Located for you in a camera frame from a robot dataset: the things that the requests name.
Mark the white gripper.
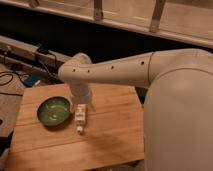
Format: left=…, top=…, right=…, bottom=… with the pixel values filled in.
left=70, top=91, right=96, bottom=112

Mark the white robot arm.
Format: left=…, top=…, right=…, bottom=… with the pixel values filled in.
left=58, top=48, right=213, bottom=171

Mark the green ceramic bowl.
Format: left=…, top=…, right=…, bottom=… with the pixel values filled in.
left=37, top=96, right=72, bottom=126

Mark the blue box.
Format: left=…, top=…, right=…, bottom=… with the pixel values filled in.
left=24, top=75, right=40, bottom=87

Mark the black power adapter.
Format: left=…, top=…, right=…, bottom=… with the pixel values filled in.
left=36, top=47, right=51, bottom=55

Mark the black cable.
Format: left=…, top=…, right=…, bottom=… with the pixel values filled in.
left=0, top=71, right=30, bottom=98

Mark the wooden rail frame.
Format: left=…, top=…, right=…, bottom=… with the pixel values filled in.
left=0, top=0, right=213, bottom=49

